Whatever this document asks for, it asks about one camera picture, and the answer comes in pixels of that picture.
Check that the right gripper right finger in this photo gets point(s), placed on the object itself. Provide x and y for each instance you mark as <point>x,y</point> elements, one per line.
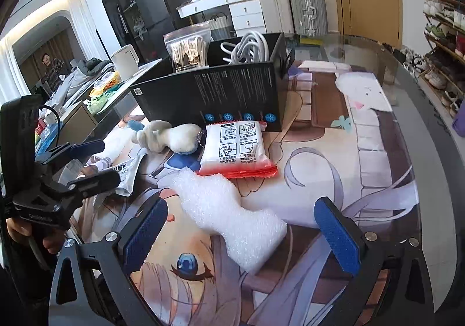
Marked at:
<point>407,297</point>

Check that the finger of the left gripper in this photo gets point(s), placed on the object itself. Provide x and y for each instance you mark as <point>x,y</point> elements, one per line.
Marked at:
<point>63,154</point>
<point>88,186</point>

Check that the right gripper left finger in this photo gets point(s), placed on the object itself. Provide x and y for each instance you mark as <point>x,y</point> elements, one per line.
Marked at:
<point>91,282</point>

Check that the white medicine sachet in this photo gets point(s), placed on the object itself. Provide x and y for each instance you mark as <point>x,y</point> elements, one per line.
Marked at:
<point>126,170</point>

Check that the white plush toy keychain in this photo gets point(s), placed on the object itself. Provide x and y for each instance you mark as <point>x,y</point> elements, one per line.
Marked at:
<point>157,135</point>

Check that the red white snack packet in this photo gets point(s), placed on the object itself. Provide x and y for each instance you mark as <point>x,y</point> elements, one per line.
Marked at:
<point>236,150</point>

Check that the white foam wrap piece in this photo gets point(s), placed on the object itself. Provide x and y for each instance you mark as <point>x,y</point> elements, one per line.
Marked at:
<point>214,204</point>

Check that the zip bag of white laces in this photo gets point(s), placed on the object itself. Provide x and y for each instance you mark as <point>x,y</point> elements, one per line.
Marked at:
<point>188,46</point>

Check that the black cardboard box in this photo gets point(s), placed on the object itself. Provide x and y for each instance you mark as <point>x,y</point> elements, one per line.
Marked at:
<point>221,92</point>

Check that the grey side cabinet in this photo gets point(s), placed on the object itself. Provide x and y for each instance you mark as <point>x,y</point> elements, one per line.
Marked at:
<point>78,124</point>

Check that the person in plaid shirt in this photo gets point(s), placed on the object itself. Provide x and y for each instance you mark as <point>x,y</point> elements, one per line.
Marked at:
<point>55,72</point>

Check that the white air purifier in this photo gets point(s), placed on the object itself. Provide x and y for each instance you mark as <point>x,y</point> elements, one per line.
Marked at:
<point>126,62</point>

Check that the anime print table mat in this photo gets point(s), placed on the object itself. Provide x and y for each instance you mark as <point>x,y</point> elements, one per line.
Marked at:
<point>340,139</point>

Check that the purple bag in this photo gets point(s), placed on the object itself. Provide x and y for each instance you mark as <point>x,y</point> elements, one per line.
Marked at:
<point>459,121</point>

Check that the black refrigerator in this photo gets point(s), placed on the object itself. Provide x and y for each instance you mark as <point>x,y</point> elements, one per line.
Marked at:
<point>160,17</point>

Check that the wicker basket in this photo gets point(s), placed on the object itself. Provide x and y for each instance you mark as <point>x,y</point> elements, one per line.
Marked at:
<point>221,27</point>

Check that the wooden shoe rack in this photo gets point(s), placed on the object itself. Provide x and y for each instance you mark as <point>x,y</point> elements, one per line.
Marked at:
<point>444,32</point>

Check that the white desk with drawers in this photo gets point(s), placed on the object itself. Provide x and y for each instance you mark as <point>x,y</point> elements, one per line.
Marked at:
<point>246,15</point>

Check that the white suitcase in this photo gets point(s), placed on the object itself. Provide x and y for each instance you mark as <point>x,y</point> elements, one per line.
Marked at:
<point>277,16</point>

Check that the silver aluminium suitcase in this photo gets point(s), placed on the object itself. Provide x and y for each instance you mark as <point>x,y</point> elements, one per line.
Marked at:
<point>309,17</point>

